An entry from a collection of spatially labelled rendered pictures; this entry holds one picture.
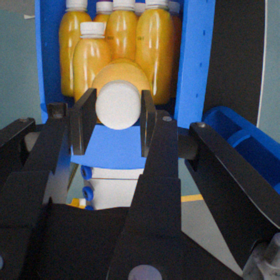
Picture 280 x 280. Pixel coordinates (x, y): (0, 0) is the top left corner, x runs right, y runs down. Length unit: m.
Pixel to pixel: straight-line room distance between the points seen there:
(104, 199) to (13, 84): 1.21
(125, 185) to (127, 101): 0.52
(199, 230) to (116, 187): 1.69
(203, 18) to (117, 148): 0.20
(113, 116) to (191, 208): 1.90
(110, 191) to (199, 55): 0.51
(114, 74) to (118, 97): 0.04
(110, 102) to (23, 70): 1.49
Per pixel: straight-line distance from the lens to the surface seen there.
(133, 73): 0.22
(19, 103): 1.73
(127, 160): 0.29
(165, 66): 0.37
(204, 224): 2.25
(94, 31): 0.37
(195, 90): 0.31
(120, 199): 0.72
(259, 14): 1.56
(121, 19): 0.40
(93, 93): 0.17
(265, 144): 0.99
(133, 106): 0.19
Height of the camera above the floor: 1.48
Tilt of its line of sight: 66 degrees down
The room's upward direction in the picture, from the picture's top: 175 degrees clockwise
